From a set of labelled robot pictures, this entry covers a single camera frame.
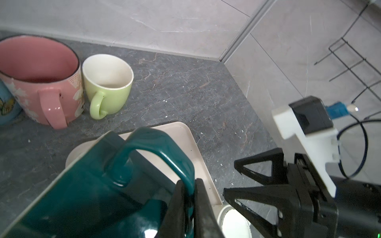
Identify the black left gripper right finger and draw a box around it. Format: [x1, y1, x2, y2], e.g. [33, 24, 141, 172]
[194, 178, 224, 238]

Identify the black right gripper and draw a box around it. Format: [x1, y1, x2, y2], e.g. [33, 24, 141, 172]
[223, 148, 338, 238]

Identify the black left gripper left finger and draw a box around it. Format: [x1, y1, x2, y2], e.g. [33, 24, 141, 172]
[156, 180, 186, 238]

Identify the white mug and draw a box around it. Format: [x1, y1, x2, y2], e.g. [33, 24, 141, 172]
[213, 205, 252, 238]

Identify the dark green mug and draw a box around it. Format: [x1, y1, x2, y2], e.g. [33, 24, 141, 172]
[3, 127, 195, 238]

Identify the light green mug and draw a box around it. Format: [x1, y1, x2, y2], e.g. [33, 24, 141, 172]
[82, 54, 135, 120]

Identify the pink ghost print mug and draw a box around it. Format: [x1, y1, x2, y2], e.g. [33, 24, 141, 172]
[1, 35, 85, 130]

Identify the blue mug yellow inside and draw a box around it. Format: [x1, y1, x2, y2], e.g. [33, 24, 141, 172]
[0, 81, 22, 125]

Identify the beige plastic tray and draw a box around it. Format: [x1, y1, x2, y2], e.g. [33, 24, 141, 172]
[65, 121, 223, 209]

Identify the black wire hook rack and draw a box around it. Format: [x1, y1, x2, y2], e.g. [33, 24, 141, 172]
[315, 1, 381, 120]

